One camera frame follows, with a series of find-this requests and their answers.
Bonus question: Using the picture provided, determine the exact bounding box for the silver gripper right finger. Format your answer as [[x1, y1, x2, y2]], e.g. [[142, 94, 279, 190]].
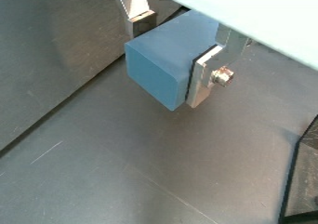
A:
[[186, 24, 249, 108]]

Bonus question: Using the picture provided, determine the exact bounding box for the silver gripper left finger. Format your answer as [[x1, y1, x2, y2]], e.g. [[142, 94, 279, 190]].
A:
[[116, 0, 156, 38]]

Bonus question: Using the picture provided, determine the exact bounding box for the blue rectangular block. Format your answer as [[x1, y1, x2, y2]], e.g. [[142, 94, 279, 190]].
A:
[[124, 10, 219, 111]]

